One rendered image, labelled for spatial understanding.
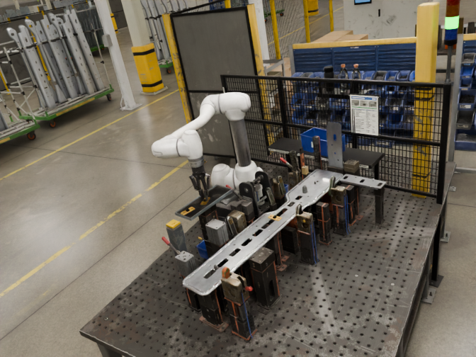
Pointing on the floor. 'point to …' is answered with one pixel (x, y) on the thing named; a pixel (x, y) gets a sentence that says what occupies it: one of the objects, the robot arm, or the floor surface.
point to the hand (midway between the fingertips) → (204, 195)
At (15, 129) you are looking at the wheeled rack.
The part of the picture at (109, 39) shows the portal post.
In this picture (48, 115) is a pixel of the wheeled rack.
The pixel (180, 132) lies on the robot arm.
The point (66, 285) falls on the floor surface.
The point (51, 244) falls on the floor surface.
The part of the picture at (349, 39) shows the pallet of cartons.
